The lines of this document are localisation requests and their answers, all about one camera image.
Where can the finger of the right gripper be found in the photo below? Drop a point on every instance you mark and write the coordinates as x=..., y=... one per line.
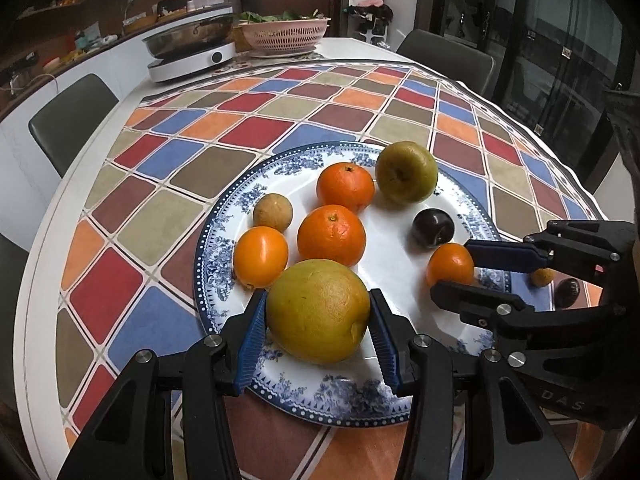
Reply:
x=507, y=256
x=478, y=306

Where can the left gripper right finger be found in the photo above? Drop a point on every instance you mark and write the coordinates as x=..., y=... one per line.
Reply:
x=506, y=436

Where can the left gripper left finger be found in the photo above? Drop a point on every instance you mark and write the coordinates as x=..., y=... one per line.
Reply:
x=128, y=436

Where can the small orange tangerine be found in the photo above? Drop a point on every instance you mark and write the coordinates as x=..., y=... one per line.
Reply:
x=450, y=262

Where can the brown kiwi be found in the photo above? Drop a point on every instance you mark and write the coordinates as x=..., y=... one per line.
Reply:
x=273, y=210
x=541, y=277

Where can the dark plum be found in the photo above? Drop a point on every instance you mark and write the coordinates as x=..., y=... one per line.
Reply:
x=566, y=292
x=432, y=227

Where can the green pear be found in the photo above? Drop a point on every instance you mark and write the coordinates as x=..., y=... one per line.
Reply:
x=406, y=172

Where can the yellow pear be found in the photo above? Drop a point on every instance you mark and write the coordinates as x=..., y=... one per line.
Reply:
x=318, y=311

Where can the smooth orange persimmon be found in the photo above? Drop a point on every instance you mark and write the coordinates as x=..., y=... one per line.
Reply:
x=260, y=256

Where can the blue white porcelain plate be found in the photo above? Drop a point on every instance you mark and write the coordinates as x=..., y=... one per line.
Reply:
x=350, y=393

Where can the colourful checkered table mat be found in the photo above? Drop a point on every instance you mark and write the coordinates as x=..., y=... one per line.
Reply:
x=208, y=190

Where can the right dark chair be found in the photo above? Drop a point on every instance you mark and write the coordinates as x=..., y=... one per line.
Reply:
x=452, y=59

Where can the dark chair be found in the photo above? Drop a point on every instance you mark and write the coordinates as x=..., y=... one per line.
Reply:
x=452, y=59
x=63, y=127
x=12, y=264

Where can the near left dark chair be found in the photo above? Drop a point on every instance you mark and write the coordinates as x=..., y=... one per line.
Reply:
x=12, y=264

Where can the stroller with pink toy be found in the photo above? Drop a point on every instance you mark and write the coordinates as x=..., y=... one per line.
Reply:
x=368, y=21

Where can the pink basket with greens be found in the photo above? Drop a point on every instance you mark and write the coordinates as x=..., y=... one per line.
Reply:
x=285, y=33

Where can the far left dark chair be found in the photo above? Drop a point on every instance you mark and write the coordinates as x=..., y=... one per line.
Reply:
x=63, y=127

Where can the steel pan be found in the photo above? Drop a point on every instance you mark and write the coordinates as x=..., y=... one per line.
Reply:
x=189, y=38

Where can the white induction cooker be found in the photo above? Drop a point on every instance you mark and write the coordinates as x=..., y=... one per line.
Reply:
x=168, y=70

